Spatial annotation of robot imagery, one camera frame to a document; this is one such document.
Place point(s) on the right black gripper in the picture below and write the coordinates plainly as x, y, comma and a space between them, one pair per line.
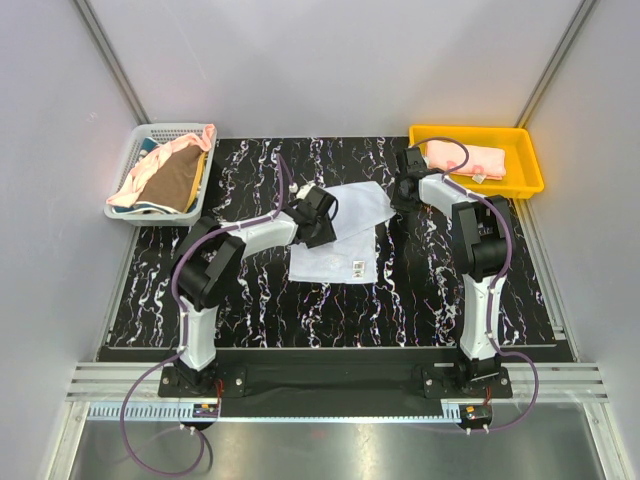
400, 205

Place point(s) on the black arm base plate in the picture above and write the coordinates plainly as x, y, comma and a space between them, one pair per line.
435, 373

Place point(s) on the pale pink towel in basket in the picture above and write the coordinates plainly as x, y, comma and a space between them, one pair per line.
126, 197

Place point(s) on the small connector board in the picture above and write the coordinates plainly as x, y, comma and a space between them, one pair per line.
476, 416
206, 410

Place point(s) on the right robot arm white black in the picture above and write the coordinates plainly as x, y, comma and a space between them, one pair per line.
482, 249

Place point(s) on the light blue white towel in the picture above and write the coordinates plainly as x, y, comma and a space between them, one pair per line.
351, 257

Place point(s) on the left small connector board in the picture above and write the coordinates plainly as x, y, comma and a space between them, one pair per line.
206, 410

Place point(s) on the yellow plastic tray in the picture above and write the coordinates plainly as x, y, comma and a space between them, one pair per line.
523, 177

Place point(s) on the right small connector board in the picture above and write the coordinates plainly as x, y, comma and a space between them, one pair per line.
476, 416

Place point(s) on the brown towel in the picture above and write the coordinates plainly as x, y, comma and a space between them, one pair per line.
176, 184

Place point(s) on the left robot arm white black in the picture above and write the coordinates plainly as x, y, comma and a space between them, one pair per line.
211, 256

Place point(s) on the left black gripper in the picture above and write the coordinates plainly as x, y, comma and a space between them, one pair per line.
326, 237

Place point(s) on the pink rabbit towel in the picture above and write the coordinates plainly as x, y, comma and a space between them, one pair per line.
486, 163

